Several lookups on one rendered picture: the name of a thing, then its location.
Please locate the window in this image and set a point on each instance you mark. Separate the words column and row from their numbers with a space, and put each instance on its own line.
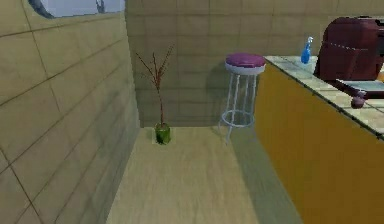
column 80, row 6

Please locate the red twig plant green pot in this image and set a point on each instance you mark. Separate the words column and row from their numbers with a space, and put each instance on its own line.
column 162, row 133

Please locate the blue spray bottle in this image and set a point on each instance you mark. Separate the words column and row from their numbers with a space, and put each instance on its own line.
column 305, row 55

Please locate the yellow counter tiled top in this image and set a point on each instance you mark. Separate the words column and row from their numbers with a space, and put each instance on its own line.
column 310, row 140

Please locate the purple seat metal stool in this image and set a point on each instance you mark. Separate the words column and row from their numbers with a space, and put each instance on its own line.
column 244, row 65

